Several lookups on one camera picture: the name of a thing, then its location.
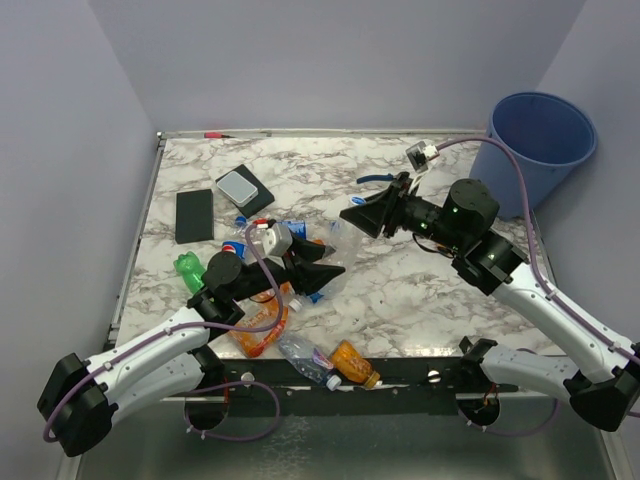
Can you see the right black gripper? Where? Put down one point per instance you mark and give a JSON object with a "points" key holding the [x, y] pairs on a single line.
{"points": [[388, 208]]}

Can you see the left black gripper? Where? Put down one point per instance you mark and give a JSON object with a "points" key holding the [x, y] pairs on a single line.
{"points": [[308, 276]]}

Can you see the clear bottle white cap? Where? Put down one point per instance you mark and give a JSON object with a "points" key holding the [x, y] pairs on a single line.
{"points": [[346, 240]]}

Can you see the clear bottle blue label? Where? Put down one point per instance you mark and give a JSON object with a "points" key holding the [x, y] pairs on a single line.
{"points": [[298, 303]]}

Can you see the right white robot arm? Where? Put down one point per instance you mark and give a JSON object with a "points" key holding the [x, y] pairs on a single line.
{"points": [[598, 375]]}

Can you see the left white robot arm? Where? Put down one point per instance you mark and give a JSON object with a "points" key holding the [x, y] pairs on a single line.
{"points": [[84, 398]]}

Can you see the blue plastic bin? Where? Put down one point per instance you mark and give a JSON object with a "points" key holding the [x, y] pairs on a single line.
{"points": [[548, 136]]}

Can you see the clear bottle orange pattern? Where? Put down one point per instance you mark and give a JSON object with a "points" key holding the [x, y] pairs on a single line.
{"points": [[269, 295]]}

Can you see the crushed bottle blue cap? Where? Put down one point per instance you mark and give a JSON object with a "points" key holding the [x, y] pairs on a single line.
{"points": [[298, 227]]}

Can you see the Pepsi label bottle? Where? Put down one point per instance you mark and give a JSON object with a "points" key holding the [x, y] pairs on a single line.
{"points": [[239, 249]]}

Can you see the black flat box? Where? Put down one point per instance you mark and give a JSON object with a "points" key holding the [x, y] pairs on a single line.
{"points": [[260, 202]]}

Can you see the small clear water bottle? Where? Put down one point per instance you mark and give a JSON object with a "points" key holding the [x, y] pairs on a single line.
{"points": [[308, 360]]}

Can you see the small orange juice bottle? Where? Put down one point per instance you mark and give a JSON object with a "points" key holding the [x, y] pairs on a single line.
{"points": [[348, 361]]}

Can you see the white grey router box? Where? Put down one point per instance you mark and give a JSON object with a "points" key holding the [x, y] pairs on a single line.
{"points": [[237, 189]]}

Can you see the green bear shaped bottle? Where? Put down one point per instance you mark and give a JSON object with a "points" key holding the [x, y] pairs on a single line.
{"points": [[189, 267]]}

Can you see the black foam block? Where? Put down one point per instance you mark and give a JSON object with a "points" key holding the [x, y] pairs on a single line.
{"points": [[194, 216]]}

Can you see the red marker pen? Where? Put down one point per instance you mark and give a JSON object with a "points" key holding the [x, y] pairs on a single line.
{"points": [[217, 135]]}

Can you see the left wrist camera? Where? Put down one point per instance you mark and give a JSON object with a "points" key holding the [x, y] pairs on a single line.
{"points": [[272, 239]]}

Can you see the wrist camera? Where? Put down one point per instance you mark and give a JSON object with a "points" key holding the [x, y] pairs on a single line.
{"points": [[272, 239], [421, 156]]}

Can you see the blue handled pliers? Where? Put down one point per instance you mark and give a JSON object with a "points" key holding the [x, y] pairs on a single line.
{"points": [[375, 178]]}

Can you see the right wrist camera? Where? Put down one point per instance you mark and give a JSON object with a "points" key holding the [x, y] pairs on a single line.
{"points": [[421, 156]]}

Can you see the black mounting rail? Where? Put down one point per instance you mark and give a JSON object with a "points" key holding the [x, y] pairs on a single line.
{"points": [[408, 385]]}

